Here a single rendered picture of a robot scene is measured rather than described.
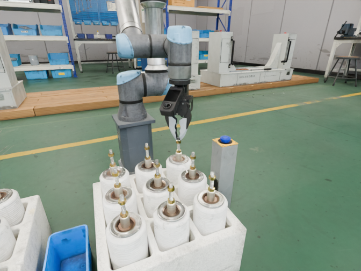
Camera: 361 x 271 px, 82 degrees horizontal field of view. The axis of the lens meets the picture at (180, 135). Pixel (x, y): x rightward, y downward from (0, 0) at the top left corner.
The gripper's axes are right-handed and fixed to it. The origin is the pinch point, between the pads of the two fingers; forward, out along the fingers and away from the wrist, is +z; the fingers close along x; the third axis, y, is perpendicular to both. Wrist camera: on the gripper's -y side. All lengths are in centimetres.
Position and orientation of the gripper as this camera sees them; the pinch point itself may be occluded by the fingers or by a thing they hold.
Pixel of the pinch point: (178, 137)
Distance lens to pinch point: 74.0
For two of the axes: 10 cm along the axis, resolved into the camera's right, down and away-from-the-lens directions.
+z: 0.0, 9.1, 4.1
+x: -9.6, -1.2, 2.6
